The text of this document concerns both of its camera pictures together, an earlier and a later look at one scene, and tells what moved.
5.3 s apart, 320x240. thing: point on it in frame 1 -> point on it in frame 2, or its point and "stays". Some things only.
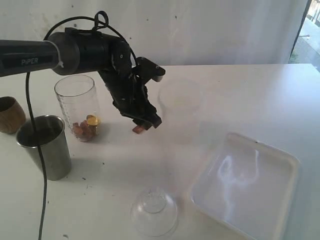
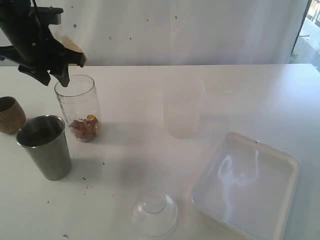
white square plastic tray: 249,186 stays
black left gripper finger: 145,124 -> 61,72
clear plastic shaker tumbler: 77,95 stays
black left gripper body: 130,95 -> 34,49
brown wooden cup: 12,115 stays
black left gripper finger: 156,121 -> 75,57
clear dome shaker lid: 154,212 stays
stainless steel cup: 54,144 stays
